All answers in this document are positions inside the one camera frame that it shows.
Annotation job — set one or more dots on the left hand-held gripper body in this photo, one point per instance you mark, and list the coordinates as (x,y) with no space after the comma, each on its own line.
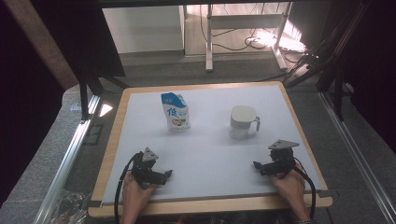
(146,169)

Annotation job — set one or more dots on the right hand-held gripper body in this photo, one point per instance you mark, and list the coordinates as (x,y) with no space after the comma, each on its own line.
(281,160)

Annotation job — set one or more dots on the person's left hand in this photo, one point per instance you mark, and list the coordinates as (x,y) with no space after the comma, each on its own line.
(135,196)

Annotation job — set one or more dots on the person's right hand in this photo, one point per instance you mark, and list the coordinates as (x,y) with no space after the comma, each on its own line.
(291,189)

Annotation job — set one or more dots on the white table mat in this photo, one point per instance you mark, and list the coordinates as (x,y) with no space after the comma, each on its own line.
(202,155)

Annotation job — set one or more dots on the clear plastic bag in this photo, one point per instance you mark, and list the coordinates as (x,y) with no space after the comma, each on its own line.
(70,207)

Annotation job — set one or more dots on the black stand leg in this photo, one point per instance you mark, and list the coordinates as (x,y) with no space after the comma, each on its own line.
(84,99)

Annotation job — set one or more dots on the black tripod stands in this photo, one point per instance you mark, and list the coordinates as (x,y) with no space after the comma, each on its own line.
(330,62)

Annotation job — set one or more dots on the white cabinet panel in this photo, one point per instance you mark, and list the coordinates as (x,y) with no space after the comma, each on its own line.
(143,29)

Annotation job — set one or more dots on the dark curtain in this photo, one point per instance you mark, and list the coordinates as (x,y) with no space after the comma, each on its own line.
(93,37)

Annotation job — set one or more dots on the wooden beam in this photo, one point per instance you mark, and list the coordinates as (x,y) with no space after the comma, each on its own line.
(43,46)

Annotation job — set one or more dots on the aluminium rail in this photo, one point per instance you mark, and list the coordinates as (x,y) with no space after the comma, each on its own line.
(67,165)
(358,155)

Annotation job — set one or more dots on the white desk frame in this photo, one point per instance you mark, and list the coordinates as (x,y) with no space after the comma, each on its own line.
(209,37)

